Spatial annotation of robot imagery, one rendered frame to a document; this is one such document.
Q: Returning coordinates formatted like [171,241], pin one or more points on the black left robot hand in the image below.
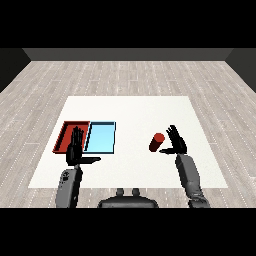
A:
[75,154]

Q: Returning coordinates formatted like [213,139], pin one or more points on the light blue shallow open box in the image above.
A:
[101,137]

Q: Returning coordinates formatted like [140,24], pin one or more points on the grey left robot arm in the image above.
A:
[68,187]

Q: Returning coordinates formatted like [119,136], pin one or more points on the red can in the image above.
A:
[156,142]

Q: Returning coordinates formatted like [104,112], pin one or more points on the red shallow open box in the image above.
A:
[66,138]

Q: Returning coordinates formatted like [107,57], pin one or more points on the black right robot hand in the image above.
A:
[178,142]

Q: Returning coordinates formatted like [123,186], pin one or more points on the dark grey robot body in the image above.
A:
[128,201]

